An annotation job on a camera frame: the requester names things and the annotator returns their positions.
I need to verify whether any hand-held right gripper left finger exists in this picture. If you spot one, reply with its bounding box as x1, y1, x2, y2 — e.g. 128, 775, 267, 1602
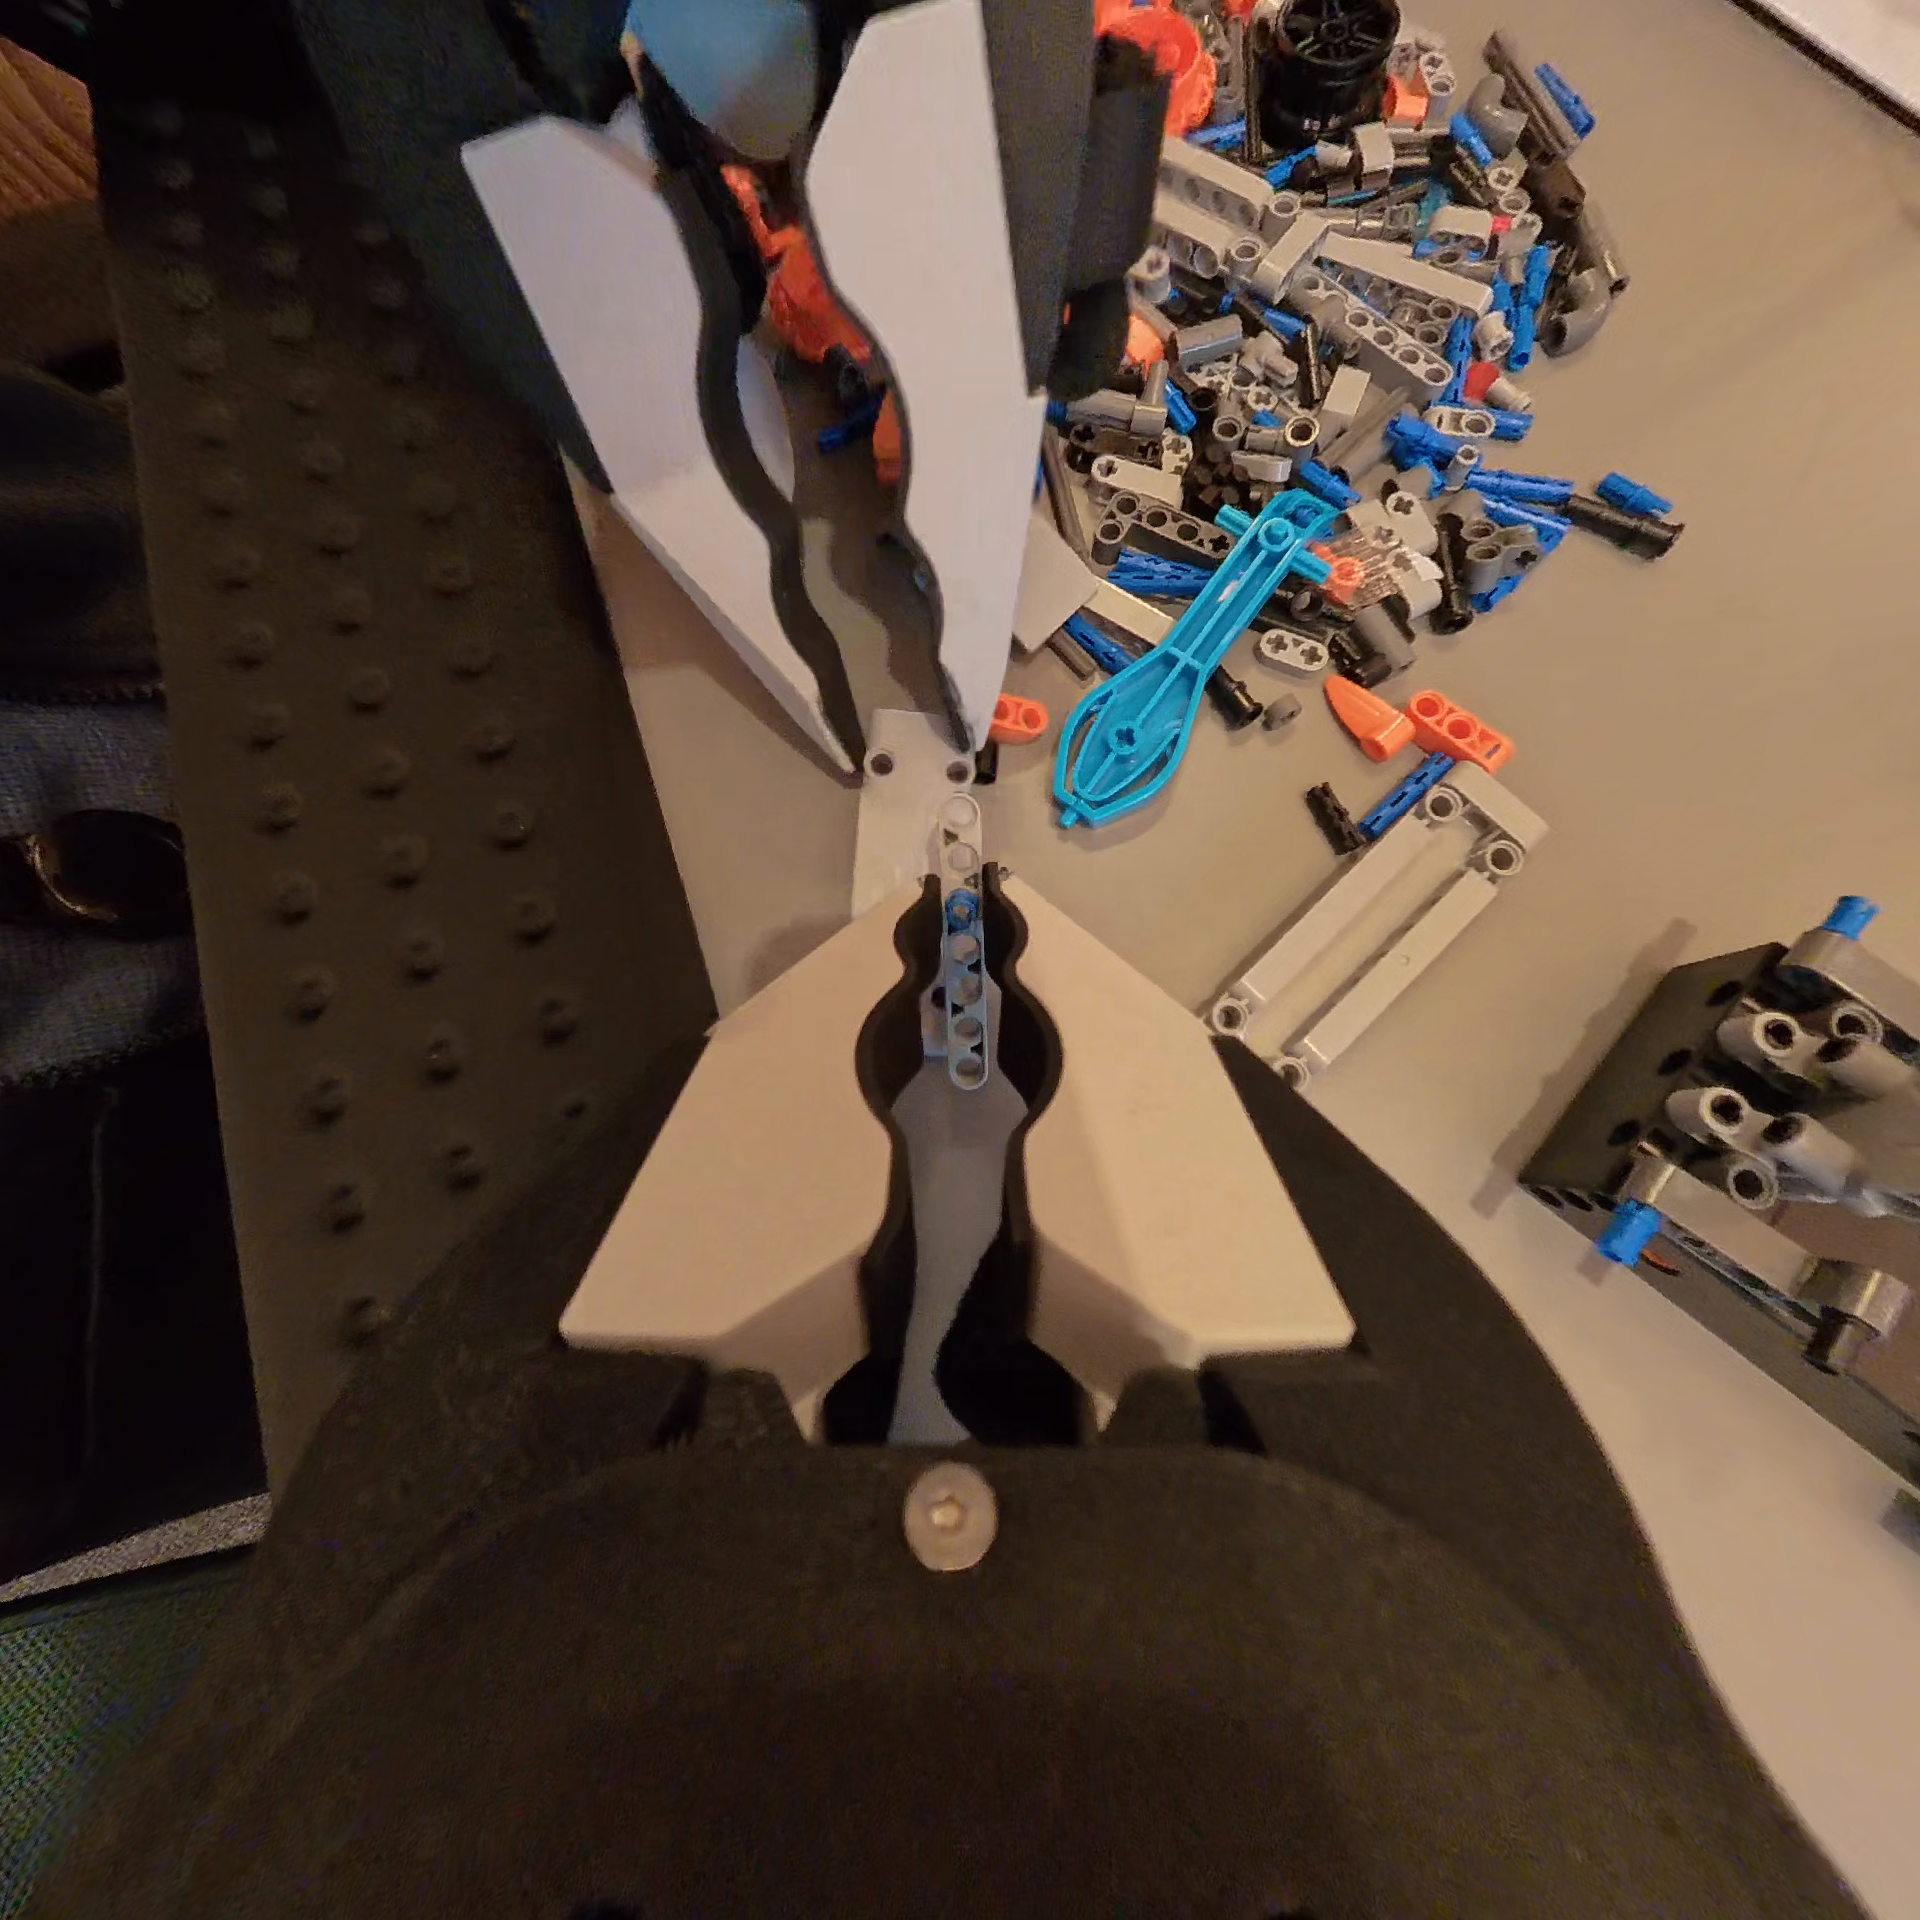
557, 881, 940, 1443

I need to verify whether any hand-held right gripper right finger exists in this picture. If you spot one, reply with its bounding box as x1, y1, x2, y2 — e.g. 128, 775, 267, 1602
960, 878, 1360, 1440

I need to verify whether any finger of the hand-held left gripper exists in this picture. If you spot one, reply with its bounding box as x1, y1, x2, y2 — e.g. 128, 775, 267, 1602
461, 115, 874, 776
808, 0, 1105, 752

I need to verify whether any grey perforated thin beam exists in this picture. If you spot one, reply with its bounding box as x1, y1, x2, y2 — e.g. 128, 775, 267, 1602
915, 795, 1004, 1093

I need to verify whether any grey curved panel piece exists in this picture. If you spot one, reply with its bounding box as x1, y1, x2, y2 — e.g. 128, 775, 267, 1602
1013, 515, 1099, 653

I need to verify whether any light blue separator tool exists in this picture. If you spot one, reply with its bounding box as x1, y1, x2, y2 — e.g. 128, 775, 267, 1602
1049, 487, 1345, 831

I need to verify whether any pile of building pieces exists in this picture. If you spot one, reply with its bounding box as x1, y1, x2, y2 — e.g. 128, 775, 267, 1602
721, 0, 1683, 706

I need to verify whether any black dimpled pad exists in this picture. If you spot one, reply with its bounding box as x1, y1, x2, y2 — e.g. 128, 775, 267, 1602
89, 0, 725, 1489

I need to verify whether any black and grey block model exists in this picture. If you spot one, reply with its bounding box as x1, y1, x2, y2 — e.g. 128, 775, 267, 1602
1519, 896, 1920, 1489

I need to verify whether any long blue pin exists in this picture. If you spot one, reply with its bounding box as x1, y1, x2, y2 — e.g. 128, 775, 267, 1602
1359, 754, 1460, 841

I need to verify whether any black spoked wheel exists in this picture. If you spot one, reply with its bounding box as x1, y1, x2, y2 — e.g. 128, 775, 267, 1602
1252, 0, 1404, 143

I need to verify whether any orange fin piece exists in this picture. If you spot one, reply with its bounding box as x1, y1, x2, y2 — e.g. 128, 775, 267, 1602
1324, 674, 1419, 757

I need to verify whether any orange short beam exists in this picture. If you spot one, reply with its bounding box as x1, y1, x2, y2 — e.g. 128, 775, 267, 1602
1408, 690, 1515, 775

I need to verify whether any blue shirt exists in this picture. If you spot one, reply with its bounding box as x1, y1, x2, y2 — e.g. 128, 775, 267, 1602
0, 703, 204, 1081

